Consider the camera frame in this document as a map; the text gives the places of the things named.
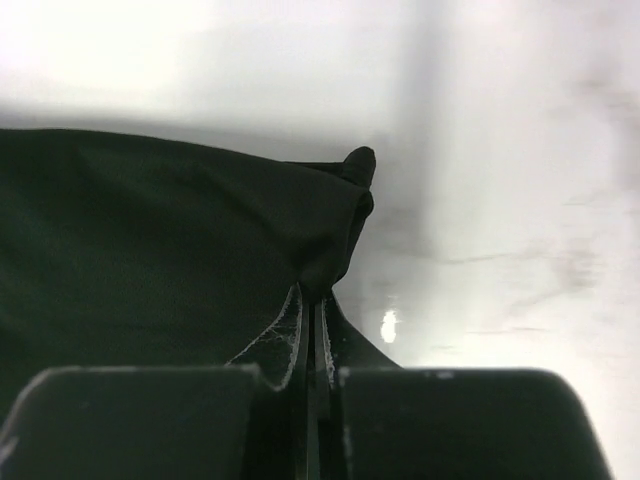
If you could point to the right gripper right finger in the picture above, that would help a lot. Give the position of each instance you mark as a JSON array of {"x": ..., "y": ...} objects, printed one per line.
[{"x": 360, "y": 404}]

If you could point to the black t shirt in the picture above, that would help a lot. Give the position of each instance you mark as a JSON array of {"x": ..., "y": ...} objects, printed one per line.
[{"x": 123, "y": 250}]

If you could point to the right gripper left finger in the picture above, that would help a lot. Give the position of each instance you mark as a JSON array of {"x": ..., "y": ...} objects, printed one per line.
[{"x": 277, "y": 438}]

